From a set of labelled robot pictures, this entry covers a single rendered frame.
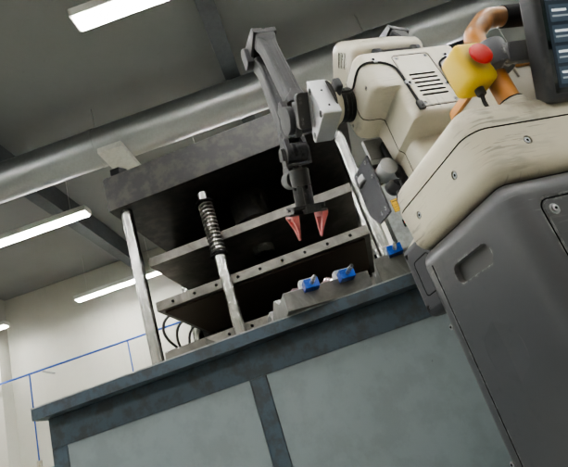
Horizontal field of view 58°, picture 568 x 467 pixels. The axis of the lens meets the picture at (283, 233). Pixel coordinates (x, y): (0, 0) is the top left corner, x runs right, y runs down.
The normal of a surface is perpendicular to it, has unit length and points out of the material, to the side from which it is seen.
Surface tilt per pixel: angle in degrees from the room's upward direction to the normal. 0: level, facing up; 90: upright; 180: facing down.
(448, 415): 90
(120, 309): 90
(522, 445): 90
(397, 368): 90
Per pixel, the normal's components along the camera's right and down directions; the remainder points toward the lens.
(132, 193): -0.20, -0.32
